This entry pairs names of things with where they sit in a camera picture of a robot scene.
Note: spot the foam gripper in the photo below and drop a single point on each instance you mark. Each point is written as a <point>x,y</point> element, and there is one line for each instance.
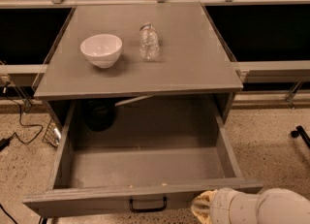
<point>220,205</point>

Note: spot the grey top drawer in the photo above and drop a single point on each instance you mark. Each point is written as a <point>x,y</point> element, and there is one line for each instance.
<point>173,148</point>

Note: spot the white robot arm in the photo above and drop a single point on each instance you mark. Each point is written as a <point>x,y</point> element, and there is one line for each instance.
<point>229,206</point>

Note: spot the grey drawer cabinet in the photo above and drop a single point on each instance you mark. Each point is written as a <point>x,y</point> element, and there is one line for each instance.
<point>191,59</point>

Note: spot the black wheeled base leg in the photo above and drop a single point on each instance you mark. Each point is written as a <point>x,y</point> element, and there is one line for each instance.
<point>299,131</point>

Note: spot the clear plastic water bottle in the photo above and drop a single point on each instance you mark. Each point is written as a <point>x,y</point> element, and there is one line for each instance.
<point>149,42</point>

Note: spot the white ceramic bowl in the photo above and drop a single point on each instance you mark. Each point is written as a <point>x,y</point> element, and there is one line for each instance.
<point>102,50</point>

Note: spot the black top drawer handle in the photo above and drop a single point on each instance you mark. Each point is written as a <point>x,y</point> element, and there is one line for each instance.
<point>147,206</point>

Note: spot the wire mesh basket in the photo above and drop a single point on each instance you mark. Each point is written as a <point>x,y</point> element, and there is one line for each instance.
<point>52,135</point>

